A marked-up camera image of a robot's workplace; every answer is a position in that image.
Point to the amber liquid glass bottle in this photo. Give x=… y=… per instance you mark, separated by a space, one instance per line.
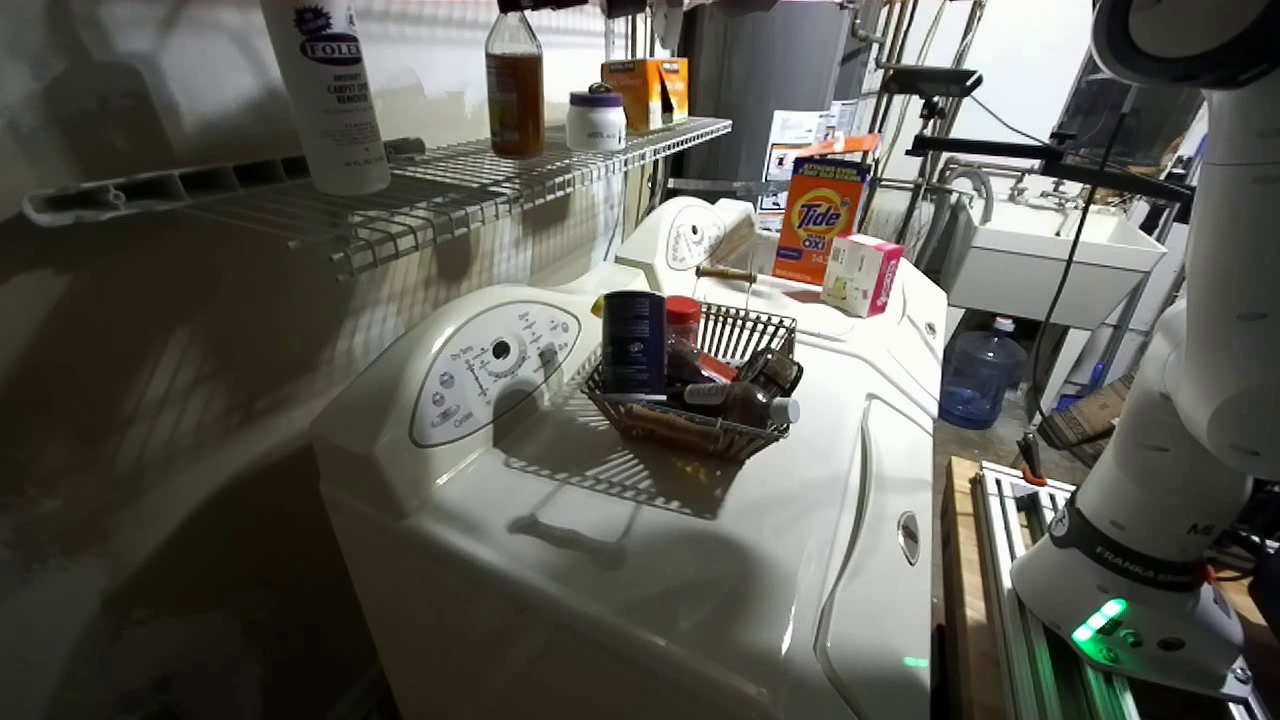
x=514 y=103

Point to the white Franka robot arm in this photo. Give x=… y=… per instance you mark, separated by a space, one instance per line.
x=1175 y=465

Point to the tall white spray bottle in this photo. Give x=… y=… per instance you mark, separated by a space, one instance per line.
x=332 y=107

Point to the red lidded bottle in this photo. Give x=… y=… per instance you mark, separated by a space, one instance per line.
x=681 y=321

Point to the orange cardboard box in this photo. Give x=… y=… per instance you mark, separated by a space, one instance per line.
x=672 y=80
x=631 y=88

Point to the white jar blue lid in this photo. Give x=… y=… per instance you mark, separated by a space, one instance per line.
x=595 y=120

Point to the white dryer machine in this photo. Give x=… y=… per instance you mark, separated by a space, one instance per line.
x=727 y=233

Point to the orange Tide detergent box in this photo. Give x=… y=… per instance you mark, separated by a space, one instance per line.
x=816 y=222

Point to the dark blue cylindrical canister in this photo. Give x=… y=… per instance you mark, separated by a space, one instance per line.
x=635 y=347

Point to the oval washer control panel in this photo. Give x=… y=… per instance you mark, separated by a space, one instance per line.
x=495 y=364

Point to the pink and white box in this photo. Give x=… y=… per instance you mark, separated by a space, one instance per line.
x=866 y=273

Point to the glass jar black lid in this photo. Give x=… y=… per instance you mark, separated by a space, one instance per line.
x=772 y=369

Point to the black tripod bar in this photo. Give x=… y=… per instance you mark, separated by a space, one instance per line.
x=1055 y=159

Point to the grey covered cylinder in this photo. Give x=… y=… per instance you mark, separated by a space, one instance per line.
x=1076 y=115

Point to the white utility sink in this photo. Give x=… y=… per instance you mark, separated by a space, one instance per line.
x=1043 y=267

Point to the blue water jug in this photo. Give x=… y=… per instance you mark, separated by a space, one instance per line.
x=982 y=374

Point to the white washing machine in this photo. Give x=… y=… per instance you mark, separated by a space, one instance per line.
x=667 y=572

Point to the wooden platform board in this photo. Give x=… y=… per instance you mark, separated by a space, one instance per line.
x=962 y=586

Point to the aluminium frame rails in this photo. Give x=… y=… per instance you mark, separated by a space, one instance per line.
x=1027 y=640

